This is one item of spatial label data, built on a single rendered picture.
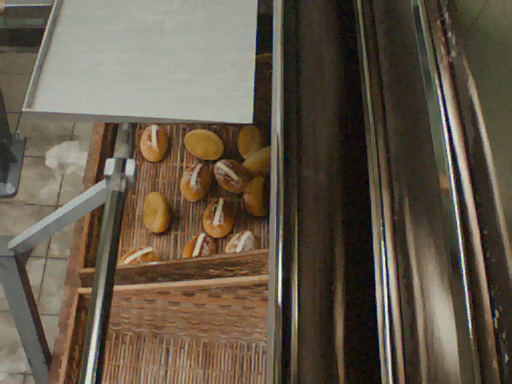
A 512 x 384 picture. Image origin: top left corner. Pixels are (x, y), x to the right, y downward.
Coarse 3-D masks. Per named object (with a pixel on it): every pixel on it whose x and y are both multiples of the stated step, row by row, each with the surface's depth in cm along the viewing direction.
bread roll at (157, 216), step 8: (152, 192) 199; (144, 200) 199; (152, 200) 197; (160, 200) 196; (144, 208) 198; (152, 208) 196; (160, 208) 195; (168, 208) 196; (144, 216) 197; (152, 216) 195; (160, 216) 194; (168, 216) 195; (152, 224) 194; (160, 224) 194; (168, 224) 196
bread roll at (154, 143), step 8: (152, 128) 211; (160, 128) 212; (144, 136) 210; (152, 136) 209; (160, 136) 210; (144, 144) 209; (152, 144) 208; (160, 144) 209; (144, 152) 209; (152, 152) 208; (160, 152) 209; (152, 160) 209
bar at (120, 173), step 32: (128, 128) 138; (128, 160) 134; (96, 192) 136; (64, 224) 143; (0, 256) 148; (96, 288) 119; (32, 320) 164; (96, 320) 115; (32, 352) 174; (96, 352) 112
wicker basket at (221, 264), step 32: (256, 64) 204; (256, 96) 212; (192, 128) 219; (224, 128) 219; (96, 160) 192; (160, 160) 212; (192, 160) 212; (128, 192) 205; (160, 192) 206; (224, 192) 206; (96, 224) 193; (256, 224) 201; (96, 256) 192; (160, 256) 194; (224, 256) 168; (256, 256) 168
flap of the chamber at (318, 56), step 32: (320, 0) 123; (352, 0) 124; (320, 32) 118; (352, 32) 120; (320, 64) 114; (352, 64) 115; (320, 96) 110; (352, 96) 111; (320, 128) 106; (352, 128) 108; (320, 160) 103; (352, 160) 104; (320, 192) 100; (352, 192) 101; (320, 224) 97; (352, 224) 98; (320, 256) 94; (352, 256) 95; (320, 288) 92; (352, 288) 93; (320, 320) 89; (352, 320) 90; (320, 352) 87; (352, 352) 88
